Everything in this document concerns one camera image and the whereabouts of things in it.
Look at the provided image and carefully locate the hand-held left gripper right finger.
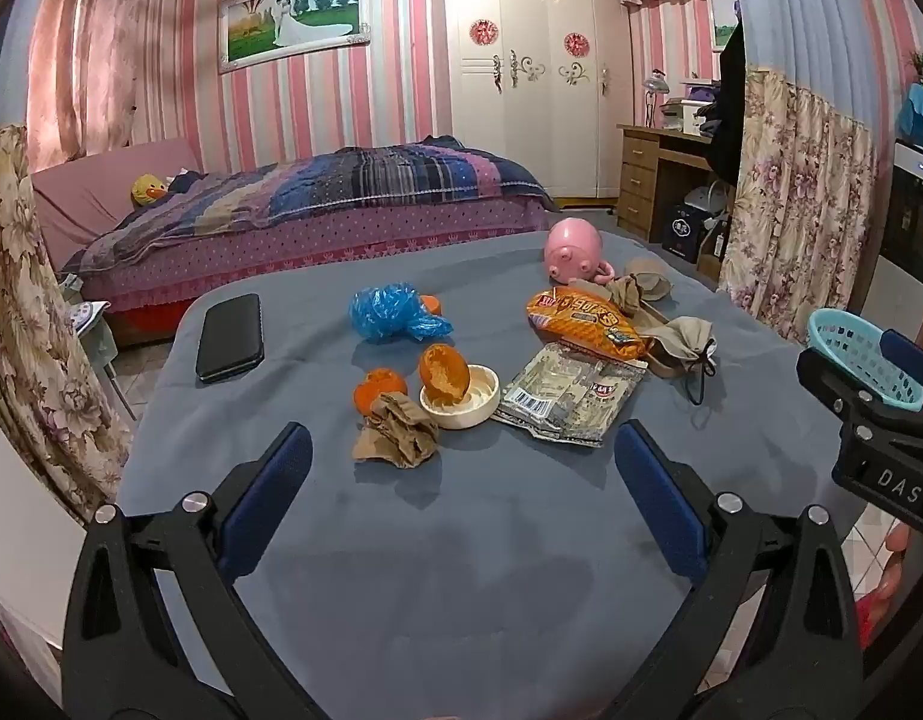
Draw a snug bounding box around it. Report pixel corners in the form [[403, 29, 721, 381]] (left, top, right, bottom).
[[613, 420, 863, 720]]

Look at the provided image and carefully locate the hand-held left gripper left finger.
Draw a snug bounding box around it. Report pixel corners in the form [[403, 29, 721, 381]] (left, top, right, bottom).
[[62, 421, 335, 720]]

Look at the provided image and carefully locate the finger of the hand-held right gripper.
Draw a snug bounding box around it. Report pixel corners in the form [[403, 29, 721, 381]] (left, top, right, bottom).
[[881, 328, 923, 395], [796, 347, 893, 437]]

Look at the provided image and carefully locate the teal plastic basket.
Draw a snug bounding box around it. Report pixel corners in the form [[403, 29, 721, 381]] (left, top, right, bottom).
[[807, 307, 923, 412]]

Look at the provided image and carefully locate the clear plastic wrapper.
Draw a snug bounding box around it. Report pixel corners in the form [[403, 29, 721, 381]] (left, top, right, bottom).
[[498, 343, 648, 449]]

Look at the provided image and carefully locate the brown paper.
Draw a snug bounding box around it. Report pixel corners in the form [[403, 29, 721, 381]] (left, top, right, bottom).
[[352, 392, 441, 470]]

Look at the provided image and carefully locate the orange snack packet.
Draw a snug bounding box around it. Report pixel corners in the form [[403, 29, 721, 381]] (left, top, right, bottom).
[[526, 286, 652, 361]]

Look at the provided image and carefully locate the cream plastic lid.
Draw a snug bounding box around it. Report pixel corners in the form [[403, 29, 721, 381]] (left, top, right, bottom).
[[418, 364, 501, 431]]

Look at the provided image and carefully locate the beige paper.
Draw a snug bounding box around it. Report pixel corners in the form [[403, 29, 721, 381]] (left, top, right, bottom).
[[607, 276, 646, 317]]

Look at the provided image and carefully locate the cupped orange peel half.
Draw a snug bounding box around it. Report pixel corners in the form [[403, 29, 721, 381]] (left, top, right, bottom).
[[418, 343, 471, 400]]

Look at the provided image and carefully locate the blue plastic bag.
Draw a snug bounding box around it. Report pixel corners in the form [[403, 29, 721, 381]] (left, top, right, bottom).
[[348, 282, 455, 344]]

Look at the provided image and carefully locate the person's right hand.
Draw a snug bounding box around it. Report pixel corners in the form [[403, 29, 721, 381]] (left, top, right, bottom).
[[881, 525, 916, 616]]

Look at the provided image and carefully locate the black smartphone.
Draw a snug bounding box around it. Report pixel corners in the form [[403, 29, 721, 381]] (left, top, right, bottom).
[[195, 292, 265, 385]]

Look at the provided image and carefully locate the grey-blue tablecloth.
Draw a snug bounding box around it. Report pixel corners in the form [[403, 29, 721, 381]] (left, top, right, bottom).
[[116, 229, 867, 720]]

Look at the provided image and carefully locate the blue and floral curtain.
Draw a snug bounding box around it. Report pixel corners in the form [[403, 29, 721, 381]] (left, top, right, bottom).
[[716, 0, 893, 346]]

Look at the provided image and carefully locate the dark blue bag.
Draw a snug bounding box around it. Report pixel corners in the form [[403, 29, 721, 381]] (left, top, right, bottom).
[[662, 204, 713, 262]]

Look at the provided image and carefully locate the white appliance under desk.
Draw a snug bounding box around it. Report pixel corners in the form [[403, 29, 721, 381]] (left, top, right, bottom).
[[682, 186, 732, 227]]

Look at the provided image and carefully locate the pale plastic stool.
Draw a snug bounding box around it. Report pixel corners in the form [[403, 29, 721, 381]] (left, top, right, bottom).
[[60, 274, 136, 421]]

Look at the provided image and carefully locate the blue cloth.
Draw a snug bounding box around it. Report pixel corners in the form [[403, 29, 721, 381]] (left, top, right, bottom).
[[900, 82, 923, 140]]

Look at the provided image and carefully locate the pink bed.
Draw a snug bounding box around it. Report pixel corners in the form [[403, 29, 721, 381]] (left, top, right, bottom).
[[30, 136, 561, 346]]

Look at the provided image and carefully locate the pink pig mug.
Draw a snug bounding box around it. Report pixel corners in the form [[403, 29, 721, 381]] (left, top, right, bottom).
[[545, 217, 618, 284]]

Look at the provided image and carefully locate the wooden desk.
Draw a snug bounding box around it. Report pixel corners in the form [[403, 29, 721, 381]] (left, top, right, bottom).
[[617, 124, 732, 245]]

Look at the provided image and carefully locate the black hanging coat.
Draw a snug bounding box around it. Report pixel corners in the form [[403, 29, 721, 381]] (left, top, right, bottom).
[[705, 15, 745, 185]]

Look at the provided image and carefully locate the beige floral curtain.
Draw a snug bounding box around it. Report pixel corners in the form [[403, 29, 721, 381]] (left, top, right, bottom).
[[0, 124, 133, 526]]

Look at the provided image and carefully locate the white printer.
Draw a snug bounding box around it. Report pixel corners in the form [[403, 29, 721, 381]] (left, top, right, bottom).
[[660, 99, 721, 136]]

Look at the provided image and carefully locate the plaid patchwork blanket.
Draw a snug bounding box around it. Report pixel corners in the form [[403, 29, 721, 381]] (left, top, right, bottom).
[[60, 136, 546, 275]]

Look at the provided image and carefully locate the desk lamp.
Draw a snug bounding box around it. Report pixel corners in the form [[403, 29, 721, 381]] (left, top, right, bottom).
[[642, 69, 671, 128]]

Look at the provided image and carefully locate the white wardrobe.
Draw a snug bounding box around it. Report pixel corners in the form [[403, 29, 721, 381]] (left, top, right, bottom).
[[440, 0, 633, 200]]

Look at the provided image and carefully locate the pink patterned curtain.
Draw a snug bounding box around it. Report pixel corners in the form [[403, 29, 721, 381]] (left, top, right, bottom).
[[26, 0, 166, 173]]

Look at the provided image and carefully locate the framed wedding picture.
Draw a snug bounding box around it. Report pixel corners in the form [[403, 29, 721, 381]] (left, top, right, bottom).
[[217, 0, 372, 74]]

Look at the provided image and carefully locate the small wall photo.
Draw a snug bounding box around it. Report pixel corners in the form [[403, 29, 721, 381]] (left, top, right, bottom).
[[712, 0, 739, 50]]

